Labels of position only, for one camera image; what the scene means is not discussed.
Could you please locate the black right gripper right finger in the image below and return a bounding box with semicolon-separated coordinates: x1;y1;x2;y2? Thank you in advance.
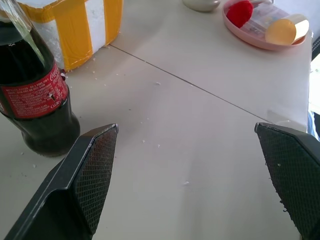
254;122;320;240

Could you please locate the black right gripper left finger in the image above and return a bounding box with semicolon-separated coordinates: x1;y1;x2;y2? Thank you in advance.
4;123;120;240

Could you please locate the glass cola bottle red label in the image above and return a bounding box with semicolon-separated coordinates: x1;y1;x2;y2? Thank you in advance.
0;0;81;158

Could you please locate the white foam box yellow tape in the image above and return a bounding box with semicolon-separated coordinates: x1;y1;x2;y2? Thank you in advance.
17;0;124;73

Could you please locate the black object at table edge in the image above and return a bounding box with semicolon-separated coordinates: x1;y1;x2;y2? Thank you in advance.
311;34;320;62

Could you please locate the pink oval plate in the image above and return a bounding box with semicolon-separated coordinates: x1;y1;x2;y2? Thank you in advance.
222;0;308;52

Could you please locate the clear tube yellow cap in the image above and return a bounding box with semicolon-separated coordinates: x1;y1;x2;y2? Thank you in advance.
240;3;310;46

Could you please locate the red fuzzy ball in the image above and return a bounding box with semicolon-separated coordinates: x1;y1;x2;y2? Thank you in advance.
226;0;254;29

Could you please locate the beige round bowl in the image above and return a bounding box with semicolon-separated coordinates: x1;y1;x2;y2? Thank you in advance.
182;0;221;13

